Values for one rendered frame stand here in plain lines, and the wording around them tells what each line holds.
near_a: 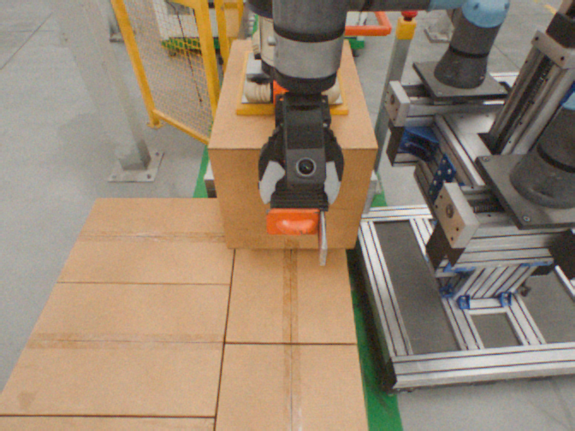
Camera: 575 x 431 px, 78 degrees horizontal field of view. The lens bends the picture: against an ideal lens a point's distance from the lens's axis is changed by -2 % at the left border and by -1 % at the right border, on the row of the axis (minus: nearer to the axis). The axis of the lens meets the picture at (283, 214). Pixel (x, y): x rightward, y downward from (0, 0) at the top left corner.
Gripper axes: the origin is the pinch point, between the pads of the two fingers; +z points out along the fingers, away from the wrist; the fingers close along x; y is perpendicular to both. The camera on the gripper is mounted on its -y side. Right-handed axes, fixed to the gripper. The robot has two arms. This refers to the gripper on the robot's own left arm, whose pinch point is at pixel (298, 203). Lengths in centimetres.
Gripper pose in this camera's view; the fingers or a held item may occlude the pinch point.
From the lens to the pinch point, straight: 54.1
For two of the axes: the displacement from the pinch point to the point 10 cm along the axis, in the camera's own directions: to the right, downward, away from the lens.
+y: 0.0, -7.4, 6.7
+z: -0.2, 6.7, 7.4
